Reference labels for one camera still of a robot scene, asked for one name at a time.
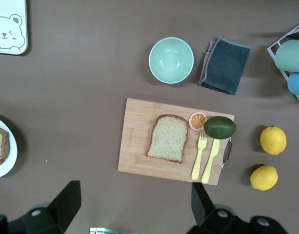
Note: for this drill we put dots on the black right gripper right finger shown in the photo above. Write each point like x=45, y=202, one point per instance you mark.
x=205, y=212

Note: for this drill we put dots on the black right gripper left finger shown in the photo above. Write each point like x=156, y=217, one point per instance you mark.
x=64, y=209

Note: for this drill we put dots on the round white plate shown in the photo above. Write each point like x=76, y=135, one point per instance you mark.
x=11, y=156

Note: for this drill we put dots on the pale yellow plastic knife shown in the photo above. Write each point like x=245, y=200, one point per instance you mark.
x=209, y=165

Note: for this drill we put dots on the pale yellow plastic fork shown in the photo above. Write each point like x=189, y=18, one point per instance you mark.
x=197, y=163

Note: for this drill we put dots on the yellow lemon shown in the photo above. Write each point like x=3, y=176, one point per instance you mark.
x=273, y=140
x=264, y=178

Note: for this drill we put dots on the dark green avocado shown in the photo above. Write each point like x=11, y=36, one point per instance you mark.
x=220, y=128

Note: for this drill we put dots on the toy orange slice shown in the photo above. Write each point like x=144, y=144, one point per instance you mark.
x=196, y=121

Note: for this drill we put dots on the wooden cutting board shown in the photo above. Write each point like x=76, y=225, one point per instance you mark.
x=137, y=136

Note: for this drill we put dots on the dark grey folded cloth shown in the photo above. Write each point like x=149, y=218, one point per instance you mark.
x=225, y=65

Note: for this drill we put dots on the pink folded cloth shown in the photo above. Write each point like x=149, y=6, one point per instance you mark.
x=206, y=58

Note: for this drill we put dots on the pale green bowl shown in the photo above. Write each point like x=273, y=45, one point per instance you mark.
x=171, y=61

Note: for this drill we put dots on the light blue cup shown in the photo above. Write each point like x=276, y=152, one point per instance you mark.
x=298, y=84

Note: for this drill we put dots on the pale green cup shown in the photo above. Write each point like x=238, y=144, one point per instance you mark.
x=292, y=56

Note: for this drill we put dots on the cream tray with bear print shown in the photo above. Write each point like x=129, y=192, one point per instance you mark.
x=7, y=12

